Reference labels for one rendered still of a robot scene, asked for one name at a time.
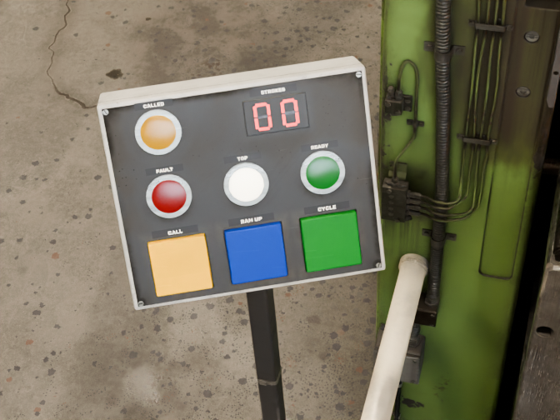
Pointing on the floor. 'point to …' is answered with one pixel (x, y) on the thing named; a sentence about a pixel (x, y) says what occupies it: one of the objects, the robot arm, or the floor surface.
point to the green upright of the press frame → (412, 50)
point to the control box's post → (266, 352)
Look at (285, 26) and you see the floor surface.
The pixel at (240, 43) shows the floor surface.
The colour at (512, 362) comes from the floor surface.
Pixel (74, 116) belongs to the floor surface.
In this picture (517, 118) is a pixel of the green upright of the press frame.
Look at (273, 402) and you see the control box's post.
